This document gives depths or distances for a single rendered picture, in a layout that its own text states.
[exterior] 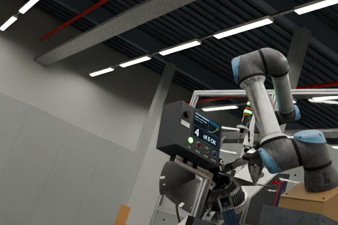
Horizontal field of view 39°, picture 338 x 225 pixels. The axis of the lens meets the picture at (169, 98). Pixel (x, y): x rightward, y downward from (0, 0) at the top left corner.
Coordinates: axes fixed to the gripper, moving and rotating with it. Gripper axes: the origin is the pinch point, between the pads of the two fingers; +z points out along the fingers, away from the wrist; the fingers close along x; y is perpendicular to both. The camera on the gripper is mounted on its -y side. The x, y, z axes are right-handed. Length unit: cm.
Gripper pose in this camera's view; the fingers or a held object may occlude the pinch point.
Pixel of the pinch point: (254, 181)
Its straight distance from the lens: 253.9
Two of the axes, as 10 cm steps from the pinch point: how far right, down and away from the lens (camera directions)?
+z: -1.1, 9.9, -0.8
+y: 7.4, 1.4, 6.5
